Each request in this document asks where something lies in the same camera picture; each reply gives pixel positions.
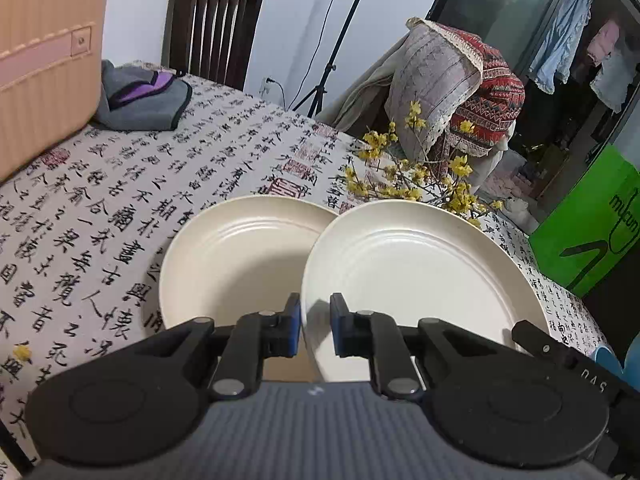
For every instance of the grey purple pouch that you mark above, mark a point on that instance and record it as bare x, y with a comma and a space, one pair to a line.
134, 98

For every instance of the light blue hanging shirt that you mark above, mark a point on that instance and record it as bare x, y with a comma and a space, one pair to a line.
558, 48

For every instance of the patterned cloth covered chair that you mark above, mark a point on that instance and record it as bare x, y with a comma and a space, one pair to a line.
448, 94

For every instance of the pink hanging garment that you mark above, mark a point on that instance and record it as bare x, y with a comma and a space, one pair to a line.
603, 42

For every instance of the pink small suitcase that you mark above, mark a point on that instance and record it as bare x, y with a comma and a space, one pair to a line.
51, 52

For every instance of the cream plate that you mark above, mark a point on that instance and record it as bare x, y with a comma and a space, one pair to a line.
238, 257
410, 261

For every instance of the black framed glass door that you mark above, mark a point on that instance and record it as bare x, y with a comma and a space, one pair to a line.
579, 63

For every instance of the blue bowl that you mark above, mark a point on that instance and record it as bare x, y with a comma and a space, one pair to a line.
604, 357

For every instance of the green paper bag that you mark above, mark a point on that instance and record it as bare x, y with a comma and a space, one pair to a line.
593, 227

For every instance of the dark wooden chair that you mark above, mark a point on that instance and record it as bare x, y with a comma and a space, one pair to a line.
211, 39

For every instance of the calligraphy print tablecloth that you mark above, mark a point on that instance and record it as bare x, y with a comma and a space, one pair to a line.
85, 227

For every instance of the studio lamp on stand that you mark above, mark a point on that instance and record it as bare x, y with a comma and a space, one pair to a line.
315, 96

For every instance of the cream plate top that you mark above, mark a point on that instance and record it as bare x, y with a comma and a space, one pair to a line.
410, 261

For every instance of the white hanging garment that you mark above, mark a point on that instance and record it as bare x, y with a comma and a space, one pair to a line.
615, 75

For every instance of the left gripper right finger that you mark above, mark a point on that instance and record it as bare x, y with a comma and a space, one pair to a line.
376, 338

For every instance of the yellow flower branch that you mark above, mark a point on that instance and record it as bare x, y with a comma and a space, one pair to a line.
420, 179

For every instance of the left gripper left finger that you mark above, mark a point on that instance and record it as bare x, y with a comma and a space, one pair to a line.
242, 349

